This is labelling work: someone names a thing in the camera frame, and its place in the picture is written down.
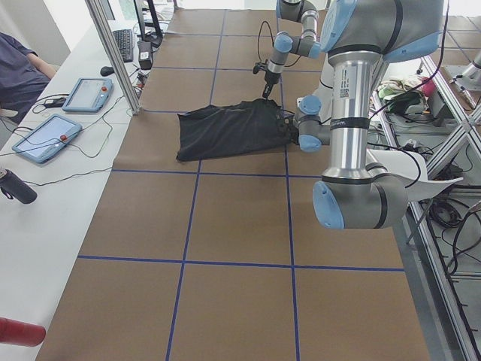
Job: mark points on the red cylinder bottle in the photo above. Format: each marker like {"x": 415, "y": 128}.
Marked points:
{"x": 22, "y": 334}

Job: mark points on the pile of clothes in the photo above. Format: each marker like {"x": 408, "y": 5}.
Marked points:
{"x": 406, "y": 95}

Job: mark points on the near blue teach pendant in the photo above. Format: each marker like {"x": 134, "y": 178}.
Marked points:
{"x": 46, "y": 140}

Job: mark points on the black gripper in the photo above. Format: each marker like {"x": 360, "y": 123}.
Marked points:
{"x": 287, "y": 128}
{"x": 270, "y": 79}

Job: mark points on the seated person in navy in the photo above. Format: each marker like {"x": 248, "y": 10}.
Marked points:
{"x": 24, "y": 76}

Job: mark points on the aluminium frame post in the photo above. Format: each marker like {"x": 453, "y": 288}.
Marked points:
{"x": 101, "y": 23}

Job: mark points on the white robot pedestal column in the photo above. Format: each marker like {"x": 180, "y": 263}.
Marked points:
{"x": 323, "y": 82}

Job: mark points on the brown paper table mat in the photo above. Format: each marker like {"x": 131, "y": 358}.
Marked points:
{"x": 224, "y": 259}

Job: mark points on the black power brick box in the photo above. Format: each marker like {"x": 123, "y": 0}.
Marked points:
{"x": 145, "y": 55}

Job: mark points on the far blue teach pendant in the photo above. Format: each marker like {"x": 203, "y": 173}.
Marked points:
{"x": 89, "y": 95}

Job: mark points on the black computer mouse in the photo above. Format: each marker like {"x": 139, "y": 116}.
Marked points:
{"x": 106, "y": 71}

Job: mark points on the black keyboard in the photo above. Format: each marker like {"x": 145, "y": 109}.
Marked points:
{"x": 124, "y": 42}

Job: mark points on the black water bottle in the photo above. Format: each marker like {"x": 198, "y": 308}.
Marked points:
{"x": 15, "y": 188}

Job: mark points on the blue teach pendant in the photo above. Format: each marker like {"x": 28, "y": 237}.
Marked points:
{"x": 46, "y": 140}
{"x": 89, "y": 95}

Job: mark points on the white plastic chair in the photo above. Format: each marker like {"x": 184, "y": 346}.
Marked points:
{"x": 410, "y": 167}

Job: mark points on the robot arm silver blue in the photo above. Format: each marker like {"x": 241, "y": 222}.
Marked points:
{"x": 355, "y": 191}
{"x": 306, "y": 45}

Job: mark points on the black t-shirt with logo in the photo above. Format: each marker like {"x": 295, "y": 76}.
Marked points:
{"x": 221, "y": 131}

